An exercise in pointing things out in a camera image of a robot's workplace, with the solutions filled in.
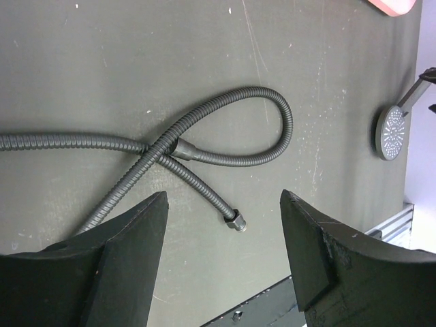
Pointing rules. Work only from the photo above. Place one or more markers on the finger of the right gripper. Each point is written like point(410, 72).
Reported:
point(429, 75)

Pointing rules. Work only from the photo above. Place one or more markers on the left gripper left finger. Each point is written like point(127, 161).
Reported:
point(102, 277)

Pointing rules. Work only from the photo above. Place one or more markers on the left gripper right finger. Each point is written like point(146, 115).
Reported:
point(343, 277)

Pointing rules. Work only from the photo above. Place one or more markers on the grey shower head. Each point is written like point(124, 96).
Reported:
point(391, 125)

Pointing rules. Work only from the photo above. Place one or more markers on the pink three-tier shelf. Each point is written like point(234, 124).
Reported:
point(393, 8)

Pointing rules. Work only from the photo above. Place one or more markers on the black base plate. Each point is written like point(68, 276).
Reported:
point(274, 306)

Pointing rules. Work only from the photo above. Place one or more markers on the aluminium rail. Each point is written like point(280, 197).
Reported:
point(396, 230)

